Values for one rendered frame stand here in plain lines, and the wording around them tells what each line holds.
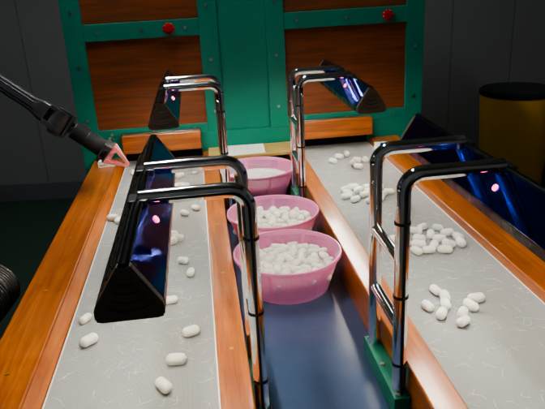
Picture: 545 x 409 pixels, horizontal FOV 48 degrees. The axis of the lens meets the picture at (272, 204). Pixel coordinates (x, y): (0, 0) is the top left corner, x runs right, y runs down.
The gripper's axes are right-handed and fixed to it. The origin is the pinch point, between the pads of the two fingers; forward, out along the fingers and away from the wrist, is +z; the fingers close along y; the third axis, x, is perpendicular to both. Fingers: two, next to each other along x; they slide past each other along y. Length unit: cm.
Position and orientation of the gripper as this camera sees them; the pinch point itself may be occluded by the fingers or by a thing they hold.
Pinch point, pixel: (126, 164)
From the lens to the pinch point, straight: 204.9
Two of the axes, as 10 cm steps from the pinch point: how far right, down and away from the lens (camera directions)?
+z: 7.9, 5.4, 2.8
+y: -1.1, -3.2, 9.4
